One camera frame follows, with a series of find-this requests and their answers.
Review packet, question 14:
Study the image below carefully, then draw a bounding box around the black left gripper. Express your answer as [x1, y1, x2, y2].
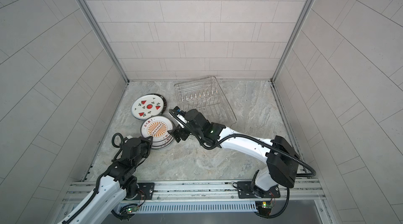
[131, 135, 155, 168]

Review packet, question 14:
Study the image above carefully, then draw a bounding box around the orange sunburst plate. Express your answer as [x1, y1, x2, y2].
[149, 128, 174, 148]
[140, 116, 174, 139]

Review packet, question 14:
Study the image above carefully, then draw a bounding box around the white watermelon plate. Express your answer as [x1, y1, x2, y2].
[131, 94, 163, 120]

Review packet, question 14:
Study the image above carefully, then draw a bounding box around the dark striped rim plate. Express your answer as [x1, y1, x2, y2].
[151, 93, 167, 116]

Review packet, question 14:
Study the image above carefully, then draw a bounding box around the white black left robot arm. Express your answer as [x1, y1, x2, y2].
[61, 133, 153, 224]

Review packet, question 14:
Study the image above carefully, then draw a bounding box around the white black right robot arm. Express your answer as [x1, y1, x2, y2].
[169, 107, 299, 198]

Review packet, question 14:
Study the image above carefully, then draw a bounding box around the left green circuit board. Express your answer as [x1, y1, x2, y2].
[120, 204, 141, 215]

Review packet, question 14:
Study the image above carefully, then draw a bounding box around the green circuit board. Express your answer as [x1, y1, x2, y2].
[120, 204, 141, 215]
[255, 201, 274, 217]

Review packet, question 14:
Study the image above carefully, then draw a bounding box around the right green circuit board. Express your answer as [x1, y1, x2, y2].
[255, 201, 274, 217]

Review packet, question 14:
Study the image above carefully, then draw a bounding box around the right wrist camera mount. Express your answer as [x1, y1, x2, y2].
[170, 106, 187, 128]

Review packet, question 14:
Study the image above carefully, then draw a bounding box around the wire metal dish rack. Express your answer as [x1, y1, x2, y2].
[174, 76, 237, 126]

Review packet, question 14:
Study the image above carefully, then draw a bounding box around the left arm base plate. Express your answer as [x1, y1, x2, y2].
[125, 183, 155, 201]

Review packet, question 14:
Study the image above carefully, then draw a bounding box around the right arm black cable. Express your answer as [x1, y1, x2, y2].
[168, 107, 317, 220]

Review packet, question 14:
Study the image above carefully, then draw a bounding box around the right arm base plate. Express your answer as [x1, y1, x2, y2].
[236, 181, 281, 199]

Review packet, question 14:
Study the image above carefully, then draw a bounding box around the aluminium front rail frame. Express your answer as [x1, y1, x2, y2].
[54, 178, 335, 224]

